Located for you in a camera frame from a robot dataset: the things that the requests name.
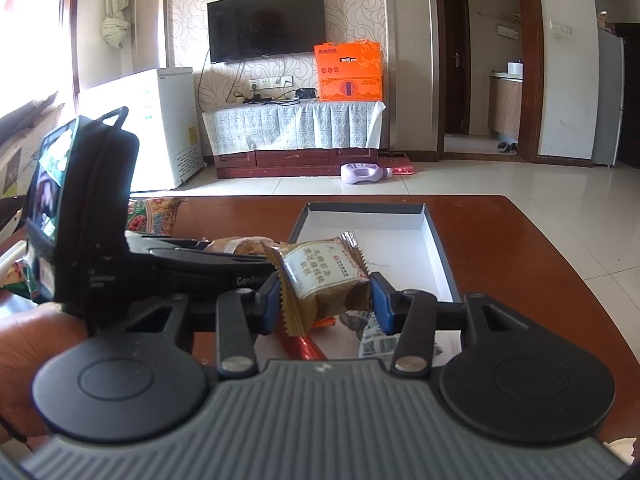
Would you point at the clear printed snack packet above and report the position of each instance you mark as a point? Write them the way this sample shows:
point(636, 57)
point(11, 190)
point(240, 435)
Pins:
point(373, 342)

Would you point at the brown gold pastry packet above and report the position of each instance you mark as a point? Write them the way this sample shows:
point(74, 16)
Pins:
point(319, 279)

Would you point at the black router box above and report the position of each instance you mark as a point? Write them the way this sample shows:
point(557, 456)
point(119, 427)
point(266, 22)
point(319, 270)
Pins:
point(306, 93)

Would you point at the white patterned cabinet cloth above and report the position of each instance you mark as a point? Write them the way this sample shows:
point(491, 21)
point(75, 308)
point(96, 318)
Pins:
point(299, 125)

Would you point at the black wall television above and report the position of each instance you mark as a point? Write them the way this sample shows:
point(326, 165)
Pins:
point(239, 30)

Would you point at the red wooden tv cabinet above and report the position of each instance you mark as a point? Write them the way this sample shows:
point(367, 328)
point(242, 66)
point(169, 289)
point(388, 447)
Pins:
point(317, 162)

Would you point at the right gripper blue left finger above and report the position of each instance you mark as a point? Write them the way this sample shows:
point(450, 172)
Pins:
point(268, 300)

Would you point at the pair of slippers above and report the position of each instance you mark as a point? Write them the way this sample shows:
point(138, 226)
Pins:
point(507, 147)

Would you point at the silver refrigerator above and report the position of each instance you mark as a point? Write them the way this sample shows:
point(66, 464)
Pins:
point(611, 99)

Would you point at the orange gift box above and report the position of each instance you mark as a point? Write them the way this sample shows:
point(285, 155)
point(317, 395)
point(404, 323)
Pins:
point(350, 72)

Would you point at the grey shallow cardboard box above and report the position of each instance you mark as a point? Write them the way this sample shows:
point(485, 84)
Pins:
point(399, 241)

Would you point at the long orange snack bar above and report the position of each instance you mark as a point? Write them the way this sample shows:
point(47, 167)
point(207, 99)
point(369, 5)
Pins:
point(298, 348)

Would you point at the purple detergent bottle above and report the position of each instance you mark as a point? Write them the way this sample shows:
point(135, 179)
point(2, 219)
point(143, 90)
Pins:
point(358, 172)

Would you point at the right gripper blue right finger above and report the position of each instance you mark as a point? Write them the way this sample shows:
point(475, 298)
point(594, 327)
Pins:
point(390, 306)

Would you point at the white chest freezer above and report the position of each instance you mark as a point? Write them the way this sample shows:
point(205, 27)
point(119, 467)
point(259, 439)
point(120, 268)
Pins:
point(162, 114)

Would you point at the wooden kitchen cabinet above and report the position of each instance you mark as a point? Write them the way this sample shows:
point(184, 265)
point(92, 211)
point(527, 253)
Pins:
point(505, 104)

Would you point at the crumpled white tissue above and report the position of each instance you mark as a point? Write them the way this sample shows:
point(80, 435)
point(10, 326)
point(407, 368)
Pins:
point(623, 449)

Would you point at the person's left hand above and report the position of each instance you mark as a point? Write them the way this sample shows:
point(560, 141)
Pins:
point(28, 341)

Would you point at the green shrimp chips bag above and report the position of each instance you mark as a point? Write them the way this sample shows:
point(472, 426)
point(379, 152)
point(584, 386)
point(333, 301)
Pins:
point(153, 215)
point(16, 277)

